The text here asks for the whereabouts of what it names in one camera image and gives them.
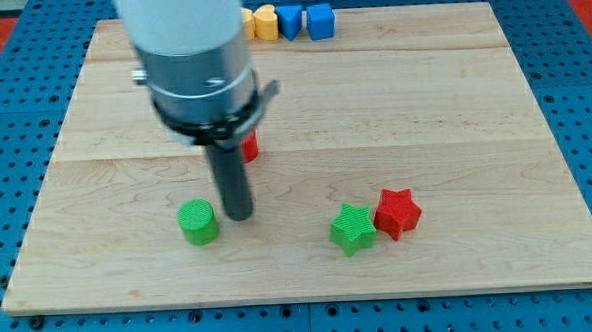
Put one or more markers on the yellow block behind arm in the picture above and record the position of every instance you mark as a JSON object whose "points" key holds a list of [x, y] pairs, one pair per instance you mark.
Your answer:
{"points": [[248, 24]]}

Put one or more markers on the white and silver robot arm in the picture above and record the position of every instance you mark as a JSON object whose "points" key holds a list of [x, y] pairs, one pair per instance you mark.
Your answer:
{"points": [[198, 67]]}

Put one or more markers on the green star block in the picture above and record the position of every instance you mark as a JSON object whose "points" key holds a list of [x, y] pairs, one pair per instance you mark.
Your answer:
{"points": [[353, 229]]}

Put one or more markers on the red star block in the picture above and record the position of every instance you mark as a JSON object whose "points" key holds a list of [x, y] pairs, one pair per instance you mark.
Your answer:
{"points": [[396, 212]]}

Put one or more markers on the red block behind stick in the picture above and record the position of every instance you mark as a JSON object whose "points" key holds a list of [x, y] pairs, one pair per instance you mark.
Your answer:
{"points": [[250, 147]]}

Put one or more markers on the dark cylindrical pusher stick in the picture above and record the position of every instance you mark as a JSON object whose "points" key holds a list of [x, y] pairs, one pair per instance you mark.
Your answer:
{"points": [[228, 169]]}

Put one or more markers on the wooden board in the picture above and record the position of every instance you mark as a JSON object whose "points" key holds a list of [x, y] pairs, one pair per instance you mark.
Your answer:
{"points": [[429, 98]]}

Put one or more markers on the green cylinder block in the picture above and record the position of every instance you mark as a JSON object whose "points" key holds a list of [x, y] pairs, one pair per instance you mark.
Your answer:
{"points": [[197, 220]]}

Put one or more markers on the yellow heart block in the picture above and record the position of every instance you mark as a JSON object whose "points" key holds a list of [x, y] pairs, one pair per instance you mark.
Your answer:
{"points": [[266, 23]]}

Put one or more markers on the blue triangle block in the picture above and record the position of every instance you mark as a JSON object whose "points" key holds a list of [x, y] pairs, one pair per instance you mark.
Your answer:
{"points": [[290, 20]]}

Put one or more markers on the blue cube block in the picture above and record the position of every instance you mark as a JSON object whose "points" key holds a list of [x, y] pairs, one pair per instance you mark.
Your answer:
{"points": [[320, 21]]}

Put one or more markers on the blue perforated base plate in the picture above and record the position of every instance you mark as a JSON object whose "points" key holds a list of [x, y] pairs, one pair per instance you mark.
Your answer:
{"points": [[39, 67]]}

